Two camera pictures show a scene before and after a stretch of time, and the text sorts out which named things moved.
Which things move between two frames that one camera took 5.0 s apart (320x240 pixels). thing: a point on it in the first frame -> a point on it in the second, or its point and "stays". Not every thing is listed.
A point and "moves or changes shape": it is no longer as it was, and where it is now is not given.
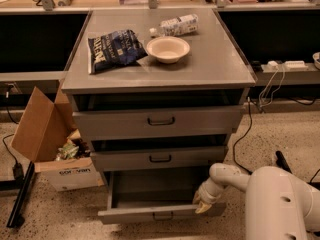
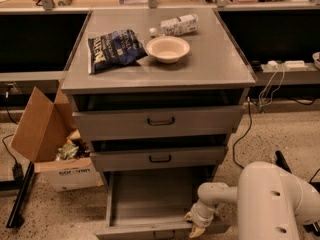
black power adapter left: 18,171 stays
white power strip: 274,66 stays
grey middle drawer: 163,157 stays
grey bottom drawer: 150,197 moves or changes shape
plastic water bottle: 176,26 stays
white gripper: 209,194 -> 200,217
